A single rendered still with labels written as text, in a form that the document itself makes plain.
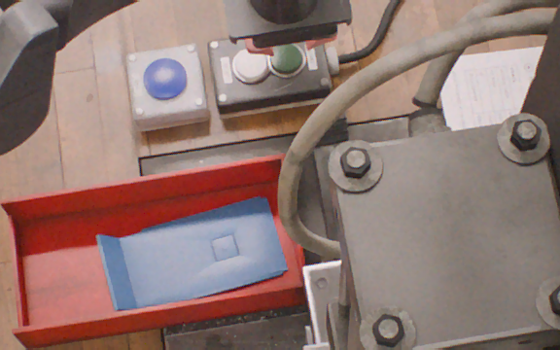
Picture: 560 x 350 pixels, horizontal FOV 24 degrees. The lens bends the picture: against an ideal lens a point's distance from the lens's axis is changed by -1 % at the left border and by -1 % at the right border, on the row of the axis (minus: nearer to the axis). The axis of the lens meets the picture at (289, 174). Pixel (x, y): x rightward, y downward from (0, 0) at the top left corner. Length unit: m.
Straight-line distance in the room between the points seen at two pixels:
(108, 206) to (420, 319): 0.69
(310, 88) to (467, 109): 0.15
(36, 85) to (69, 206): 0.34
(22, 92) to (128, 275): 0.35
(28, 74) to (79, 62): 0.43
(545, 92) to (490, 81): 0.69
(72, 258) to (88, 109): 0.15
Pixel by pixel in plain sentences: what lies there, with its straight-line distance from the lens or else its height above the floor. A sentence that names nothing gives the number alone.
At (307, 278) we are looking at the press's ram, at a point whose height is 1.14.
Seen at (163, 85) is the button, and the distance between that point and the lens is 1.18.
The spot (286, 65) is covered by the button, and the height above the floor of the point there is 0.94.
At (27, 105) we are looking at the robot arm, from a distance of 0.85.
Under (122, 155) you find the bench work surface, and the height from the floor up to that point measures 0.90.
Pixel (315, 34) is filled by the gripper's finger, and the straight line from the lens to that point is 1.08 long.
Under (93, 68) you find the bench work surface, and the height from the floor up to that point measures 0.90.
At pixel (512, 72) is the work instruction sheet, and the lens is 1.23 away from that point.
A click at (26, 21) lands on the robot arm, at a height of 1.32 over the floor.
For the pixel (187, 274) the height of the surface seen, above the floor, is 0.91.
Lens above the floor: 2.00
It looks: 70 degrees down
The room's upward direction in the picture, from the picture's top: 3 degrees counter-clockwise
